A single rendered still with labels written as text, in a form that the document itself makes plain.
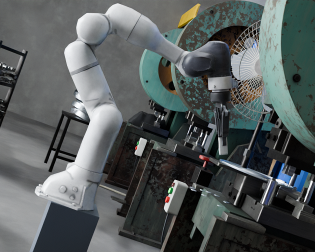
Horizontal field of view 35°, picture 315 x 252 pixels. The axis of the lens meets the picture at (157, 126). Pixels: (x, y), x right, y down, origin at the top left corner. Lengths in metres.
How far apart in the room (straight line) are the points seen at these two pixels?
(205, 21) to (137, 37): 1.48
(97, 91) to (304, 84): 0.73
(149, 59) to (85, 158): 3.15
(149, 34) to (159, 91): 3.12
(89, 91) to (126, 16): 0.29
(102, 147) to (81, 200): 0.20
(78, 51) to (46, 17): 6.72
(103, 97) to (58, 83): 6.59
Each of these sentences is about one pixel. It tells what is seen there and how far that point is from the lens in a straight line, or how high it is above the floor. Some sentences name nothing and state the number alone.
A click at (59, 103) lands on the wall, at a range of 8.41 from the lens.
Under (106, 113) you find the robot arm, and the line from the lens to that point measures 1.71.
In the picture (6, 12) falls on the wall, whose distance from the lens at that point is 8.57.
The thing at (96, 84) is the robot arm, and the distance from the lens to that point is 1.77.
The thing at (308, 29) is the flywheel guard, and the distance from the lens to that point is 1.46.
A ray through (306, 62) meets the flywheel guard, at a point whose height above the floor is 1.15.
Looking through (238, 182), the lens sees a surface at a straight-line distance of 1.91.
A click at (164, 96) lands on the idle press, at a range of 4.89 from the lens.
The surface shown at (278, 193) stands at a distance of 1.89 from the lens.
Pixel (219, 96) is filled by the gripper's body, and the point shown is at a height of 1.00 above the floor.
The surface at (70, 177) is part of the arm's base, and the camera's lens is 1.81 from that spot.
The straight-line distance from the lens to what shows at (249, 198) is 1.84.
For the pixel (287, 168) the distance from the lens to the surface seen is 1.95.
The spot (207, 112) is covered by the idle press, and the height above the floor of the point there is 0.97.
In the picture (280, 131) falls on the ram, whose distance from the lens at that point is 1.89.
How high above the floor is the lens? 0.88
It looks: 2 degrees down
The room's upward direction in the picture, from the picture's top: 21 degrees clockwise
